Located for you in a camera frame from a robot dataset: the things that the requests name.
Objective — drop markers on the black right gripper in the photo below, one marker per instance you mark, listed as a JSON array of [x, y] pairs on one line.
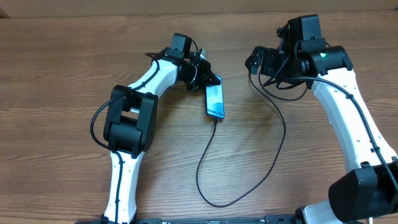
[[269, 60]]

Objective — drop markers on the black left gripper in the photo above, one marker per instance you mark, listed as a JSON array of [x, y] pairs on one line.
[[206, 76]]

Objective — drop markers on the blue Samsung smartphone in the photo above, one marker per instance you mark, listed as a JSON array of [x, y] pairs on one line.
[[214, 101]]

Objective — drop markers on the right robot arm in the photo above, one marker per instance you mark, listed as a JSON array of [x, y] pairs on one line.
[[369, 187]]

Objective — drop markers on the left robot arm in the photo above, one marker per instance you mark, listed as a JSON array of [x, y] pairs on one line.
[[131, 117]]

